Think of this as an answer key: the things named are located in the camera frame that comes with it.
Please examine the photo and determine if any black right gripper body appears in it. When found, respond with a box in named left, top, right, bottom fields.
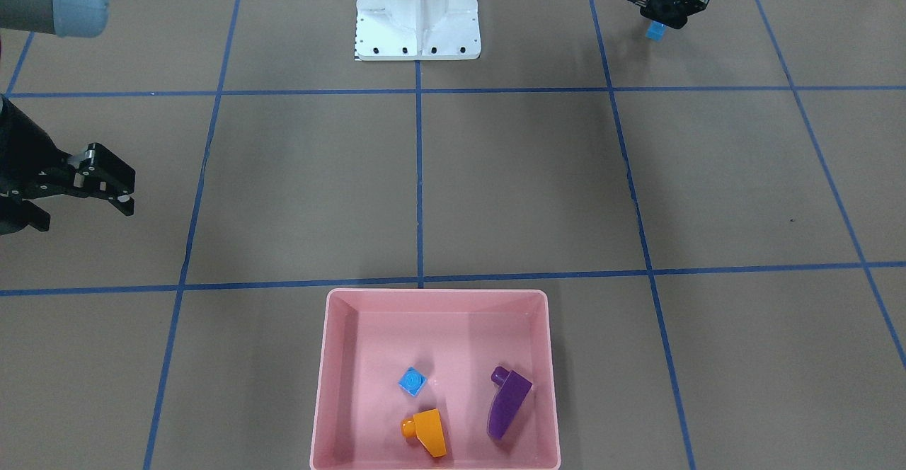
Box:
left=1, top=96, right=62, bottom=202

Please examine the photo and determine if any long blue studded block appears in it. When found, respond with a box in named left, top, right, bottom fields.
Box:
left=645, top=21, right=667, bottom=43

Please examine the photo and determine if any small blue block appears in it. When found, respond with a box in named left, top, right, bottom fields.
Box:
left=398, top=367, right=428, bottom=398

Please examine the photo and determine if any orange sloped block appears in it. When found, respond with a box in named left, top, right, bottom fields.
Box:
left=399, top=408, right=449, bottom=458

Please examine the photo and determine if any purple long block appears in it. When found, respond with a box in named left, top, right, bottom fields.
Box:
left=486, top=366, right=533, bottom=441

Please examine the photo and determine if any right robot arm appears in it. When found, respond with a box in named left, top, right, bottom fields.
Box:
left=1, top=0, right=136, bottom=235

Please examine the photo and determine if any pink plastic box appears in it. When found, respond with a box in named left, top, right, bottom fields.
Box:
left=309, top=287, right=562, bottom=469

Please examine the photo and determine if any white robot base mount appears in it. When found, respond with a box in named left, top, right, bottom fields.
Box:
left=354, top=0, right=482, bottom=62

